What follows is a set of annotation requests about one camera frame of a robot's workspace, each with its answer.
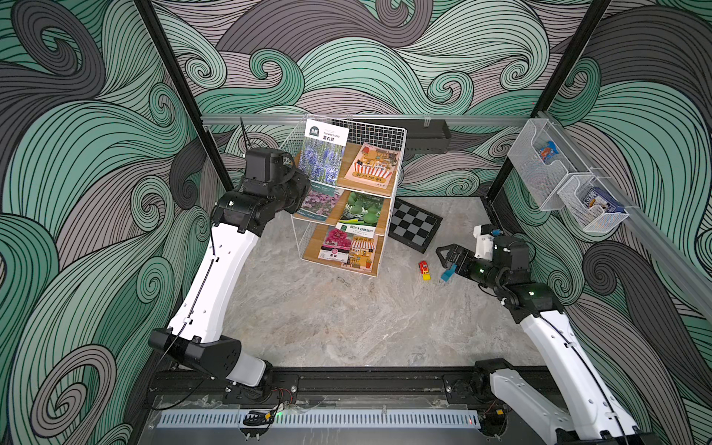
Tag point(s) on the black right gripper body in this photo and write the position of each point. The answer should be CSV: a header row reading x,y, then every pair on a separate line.
x,y
471,266

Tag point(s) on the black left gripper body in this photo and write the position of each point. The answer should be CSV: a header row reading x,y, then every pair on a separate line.
x,y
289,193

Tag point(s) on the lavender flower seed bag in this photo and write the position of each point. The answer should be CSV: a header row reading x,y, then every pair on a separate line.
x,y
323,150

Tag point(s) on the pink cosmos flower seed bag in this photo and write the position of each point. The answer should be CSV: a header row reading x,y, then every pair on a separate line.
x,y
320,202

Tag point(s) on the striped awning shop seed bag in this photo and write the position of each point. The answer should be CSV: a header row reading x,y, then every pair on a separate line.
x,y
362,255

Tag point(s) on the green vegetable seed bag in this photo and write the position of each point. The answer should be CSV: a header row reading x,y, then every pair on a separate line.
x,y
361,214

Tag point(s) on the magenta flower seed bag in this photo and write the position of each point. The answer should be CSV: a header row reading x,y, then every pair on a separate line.
x,y
336,246

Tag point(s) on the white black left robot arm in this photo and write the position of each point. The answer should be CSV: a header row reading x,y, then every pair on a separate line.
x,y
194,337

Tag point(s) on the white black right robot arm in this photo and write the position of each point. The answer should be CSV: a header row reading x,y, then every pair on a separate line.
x,y
592,415

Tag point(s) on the teal curved plastic block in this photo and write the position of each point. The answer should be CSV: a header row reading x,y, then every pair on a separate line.
x,y
449,273

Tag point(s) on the red yellow toy truck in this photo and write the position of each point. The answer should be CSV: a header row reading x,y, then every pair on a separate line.
x,y
424,270

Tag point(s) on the black grey chessboard box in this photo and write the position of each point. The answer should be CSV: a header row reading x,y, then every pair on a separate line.
x,y
413,226

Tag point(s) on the blue red toy in bin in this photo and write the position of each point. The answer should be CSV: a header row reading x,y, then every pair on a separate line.
x,y
549,152

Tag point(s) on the blue white packet in bin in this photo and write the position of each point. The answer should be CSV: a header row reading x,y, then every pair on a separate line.
x,y
597,197

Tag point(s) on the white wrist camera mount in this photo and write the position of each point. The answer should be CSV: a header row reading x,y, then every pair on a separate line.
x,y
484,235

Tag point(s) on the white wire shelf rack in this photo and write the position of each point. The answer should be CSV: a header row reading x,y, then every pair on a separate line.
x,y
309,233

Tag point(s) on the black wall tray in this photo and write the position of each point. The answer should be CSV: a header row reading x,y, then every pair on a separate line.
x,y
423,137

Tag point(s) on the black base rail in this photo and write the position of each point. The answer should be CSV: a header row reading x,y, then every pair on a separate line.
x,y
309,386

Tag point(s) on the clear wall bin left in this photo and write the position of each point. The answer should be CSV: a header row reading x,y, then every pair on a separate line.
x,y
541,180

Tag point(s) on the clear wall bin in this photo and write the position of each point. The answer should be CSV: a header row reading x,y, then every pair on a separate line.
x,y
602,224
541,180

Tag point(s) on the clear wall bin right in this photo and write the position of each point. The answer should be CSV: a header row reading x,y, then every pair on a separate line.
x,y
602,224

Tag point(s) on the left black corner frame post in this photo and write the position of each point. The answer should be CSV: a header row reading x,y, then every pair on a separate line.
x,y
161,42

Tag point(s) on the black corner frame post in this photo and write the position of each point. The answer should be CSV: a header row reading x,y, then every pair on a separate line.
x,y
575,48
161,42

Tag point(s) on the white slotted cable duct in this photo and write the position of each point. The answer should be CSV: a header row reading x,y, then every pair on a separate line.
x,y
327,418

